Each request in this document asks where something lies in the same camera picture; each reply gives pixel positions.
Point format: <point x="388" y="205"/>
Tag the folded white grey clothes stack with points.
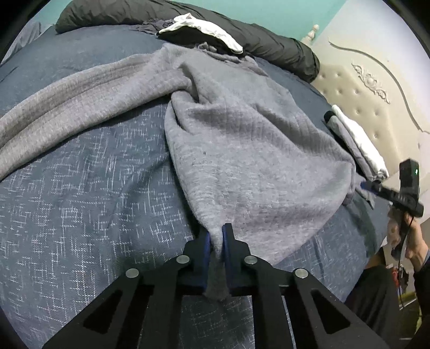
<point x="357" y="143"/>

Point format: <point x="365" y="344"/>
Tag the blue patterned bed sheet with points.
<point x="107" y="200"/>

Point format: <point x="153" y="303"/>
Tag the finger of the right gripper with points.
<point x="372" y="186"/>

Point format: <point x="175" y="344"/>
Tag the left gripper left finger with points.
<point x="140" y="309"/>

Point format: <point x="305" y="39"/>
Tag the light grey blanket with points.
<point x="30" y="32"/>

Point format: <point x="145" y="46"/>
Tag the grey quilted sweater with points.
<point x="243" y="152"/>

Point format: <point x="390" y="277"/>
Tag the white black garment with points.
<point x="187" y="30"/>

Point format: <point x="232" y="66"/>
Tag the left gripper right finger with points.
<point x="291" y="309"/>

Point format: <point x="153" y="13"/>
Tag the cream tufted headboard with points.
<point x="368" y="89"/>

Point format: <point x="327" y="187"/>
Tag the dark grey rolled duvet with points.
<point x="286" y="53"/>

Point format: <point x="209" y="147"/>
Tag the dark grey crumpled garment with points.
<point x="153" y="26"/>

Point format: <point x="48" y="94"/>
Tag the person's right hand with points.
<point x="417" y="249"/>

